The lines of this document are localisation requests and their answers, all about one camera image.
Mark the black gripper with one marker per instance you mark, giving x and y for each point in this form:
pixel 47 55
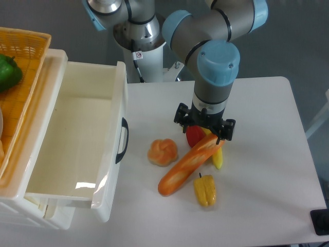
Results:
pixel 186 117

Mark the long orange baguette bread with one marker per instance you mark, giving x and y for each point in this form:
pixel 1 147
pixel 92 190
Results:
pixel 193 159

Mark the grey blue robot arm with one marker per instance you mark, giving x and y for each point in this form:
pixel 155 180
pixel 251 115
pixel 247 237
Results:
pixel 202 44

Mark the long yellow chili pepper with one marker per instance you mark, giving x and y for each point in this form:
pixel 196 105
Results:
pixel 217 159

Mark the round orange bread roll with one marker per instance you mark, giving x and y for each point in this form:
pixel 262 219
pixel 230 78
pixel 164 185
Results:
pixel 162 152

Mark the red bell pepper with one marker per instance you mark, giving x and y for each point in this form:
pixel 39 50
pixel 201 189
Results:
pixel 194 134

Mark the yellow bell pepper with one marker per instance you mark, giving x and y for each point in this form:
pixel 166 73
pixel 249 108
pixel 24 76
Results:
pixel 205 190

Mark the white plastic drawer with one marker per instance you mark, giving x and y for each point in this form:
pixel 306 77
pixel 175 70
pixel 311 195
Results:
pixel 76 163

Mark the black device at table edge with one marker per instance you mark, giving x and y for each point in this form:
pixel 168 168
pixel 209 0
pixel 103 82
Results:
pixel 320 221

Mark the yellow woven plastic basket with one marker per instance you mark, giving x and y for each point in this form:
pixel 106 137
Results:
pixel 29 49

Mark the green bell pepper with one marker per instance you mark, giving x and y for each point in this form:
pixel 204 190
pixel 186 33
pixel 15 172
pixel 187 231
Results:
pixel 11 74

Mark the white plastic drawer cabinet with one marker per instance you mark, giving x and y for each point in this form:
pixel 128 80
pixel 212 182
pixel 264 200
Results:
pixel 17 207

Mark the black drawer handle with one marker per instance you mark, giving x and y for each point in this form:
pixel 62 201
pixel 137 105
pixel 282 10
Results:
pixel 123 141

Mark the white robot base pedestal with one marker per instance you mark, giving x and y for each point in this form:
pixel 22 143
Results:
pixel 142 46

